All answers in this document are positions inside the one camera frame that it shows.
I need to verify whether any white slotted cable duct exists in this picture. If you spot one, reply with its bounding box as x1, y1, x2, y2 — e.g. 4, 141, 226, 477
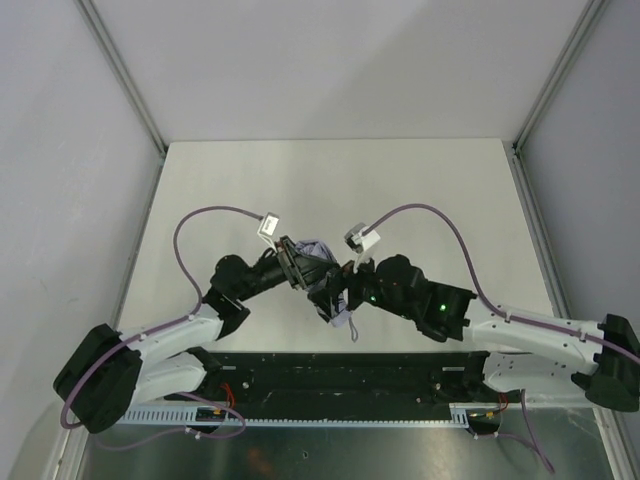
116, 404, 498, 429

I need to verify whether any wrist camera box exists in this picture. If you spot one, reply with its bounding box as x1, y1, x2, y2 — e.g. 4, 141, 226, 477
344, 223, 381, 272
257, 212, 280, 239

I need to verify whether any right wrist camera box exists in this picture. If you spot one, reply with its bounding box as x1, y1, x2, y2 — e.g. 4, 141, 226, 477
344, 223, 381, 272

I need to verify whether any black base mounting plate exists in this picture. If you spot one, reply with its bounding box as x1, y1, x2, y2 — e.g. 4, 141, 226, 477
192, 352, 520, 418

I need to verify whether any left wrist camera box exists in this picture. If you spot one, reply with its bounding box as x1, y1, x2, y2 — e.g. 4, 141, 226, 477
257, 212, 280, 239

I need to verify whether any aluminium frame post left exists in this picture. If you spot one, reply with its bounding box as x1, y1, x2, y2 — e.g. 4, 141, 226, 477
74, 0, 168, 159

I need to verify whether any lilac folding umbrella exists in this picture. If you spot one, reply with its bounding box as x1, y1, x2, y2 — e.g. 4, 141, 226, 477
295, 239, 359, 343

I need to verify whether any aluminium frame post right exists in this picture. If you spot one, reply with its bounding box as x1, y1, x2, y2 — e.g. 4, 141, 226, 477
509, 0, 609, 156

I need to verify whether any aluminium frame post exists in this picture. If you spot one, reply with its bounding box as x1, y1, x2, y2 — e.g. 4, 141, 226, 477
509, 0, 609, 156
74, 0, 168, 159

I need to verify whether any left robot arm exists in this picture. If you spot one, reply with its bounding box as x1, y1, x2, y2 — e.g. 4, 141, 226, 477
53, 237, 334, 434

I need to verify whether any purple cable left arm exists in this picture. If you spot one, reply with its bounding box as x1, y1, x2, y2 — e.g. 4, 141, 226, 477
59, 205, 266, 449

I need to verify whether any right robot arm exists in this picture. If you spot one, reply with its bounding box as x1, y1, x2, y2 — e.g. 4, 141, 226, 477
293, 240, 639, 412

